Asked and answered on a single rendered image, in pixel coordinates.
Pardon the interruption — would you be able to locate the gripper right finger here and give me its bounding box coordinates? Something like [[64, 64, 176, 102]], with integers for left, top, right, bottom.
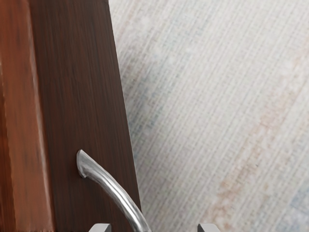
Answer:
[[197, 222, 218, 232]]

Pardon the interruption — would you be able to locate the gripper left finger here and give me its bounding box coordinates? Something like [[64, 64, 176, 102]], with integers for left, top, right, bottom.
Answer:
[[88, 223, 113, 232]]

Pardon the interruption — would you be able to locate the dark brown wooden drawer cabinet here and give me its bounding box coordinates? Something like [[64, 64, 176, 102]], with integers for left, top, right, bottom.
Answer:
[[0, 0, 152, 232]]

